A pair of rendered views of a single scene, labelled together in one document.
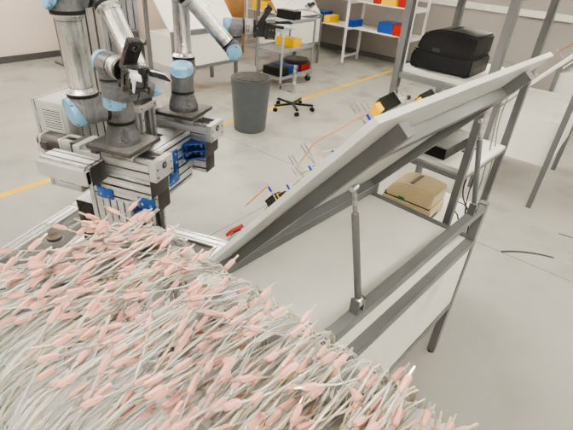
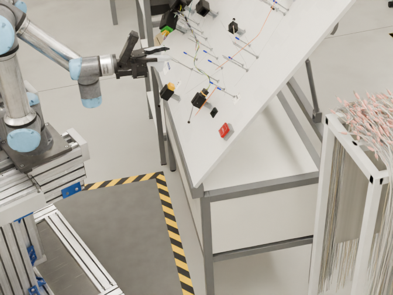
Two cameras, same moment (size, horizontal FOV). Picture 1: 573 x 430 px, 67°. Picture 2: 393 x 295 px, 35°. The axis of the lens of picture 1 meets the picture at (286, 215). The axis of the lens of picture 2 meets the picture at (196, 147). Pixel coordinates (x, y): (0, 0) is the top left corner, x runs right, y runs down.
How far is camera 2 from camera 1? 2.03 m
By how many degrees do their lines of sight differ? 41
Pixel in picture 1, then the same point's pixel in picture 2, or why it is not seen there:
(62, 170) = (16, 208)
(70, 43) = (18, 74)
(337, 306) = (272, 140)
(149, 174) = (82, 155)
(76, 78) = (26, 105)
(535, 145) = not seen: outside the picture
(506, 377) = not seen: hidden behind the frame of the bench
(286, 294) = (242, 158)
